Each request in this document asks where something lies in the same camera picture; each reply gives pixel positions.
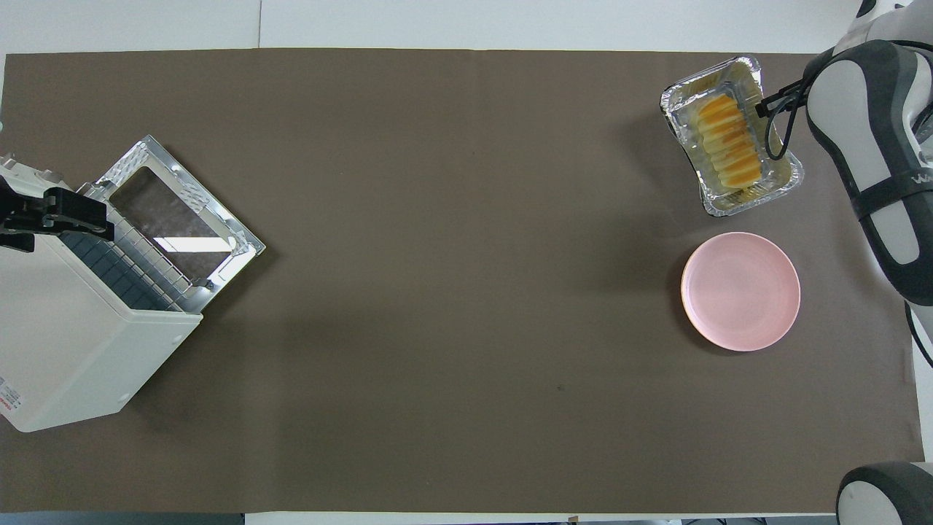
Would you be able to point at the oven glass door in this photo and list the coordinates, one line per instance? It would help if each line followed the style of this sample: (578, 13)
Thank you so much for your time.
(219, 270)

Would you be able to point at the white toaster oven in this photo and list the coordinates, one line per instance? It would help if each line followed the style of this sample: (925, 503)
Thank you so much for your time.
(65, 343)

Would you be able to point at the golden ridged bread loaf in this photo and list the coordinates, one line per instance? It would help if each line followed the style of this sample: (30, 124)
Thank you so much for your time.
(729, 142)

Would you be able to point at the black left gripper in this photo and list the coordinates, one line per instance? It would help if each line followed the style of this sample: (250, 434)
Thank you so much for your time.
(18, 215)

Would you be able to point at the brown table mat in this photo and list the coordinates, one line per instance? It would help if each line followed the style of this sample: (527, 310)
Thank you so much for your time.
(437, 328)

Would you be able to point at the aluminium foil tray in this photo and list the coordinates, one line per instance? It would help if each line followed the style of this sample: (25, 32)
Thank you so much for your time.
(689, 109)

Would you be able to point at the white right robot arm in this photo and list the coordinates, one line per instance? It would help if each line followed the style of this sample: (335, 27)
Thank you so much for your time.
(889, 146)

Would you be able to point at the pink round plate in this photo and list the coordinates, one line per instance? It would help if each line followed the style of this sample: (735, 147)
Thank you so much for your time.
(740, 292)

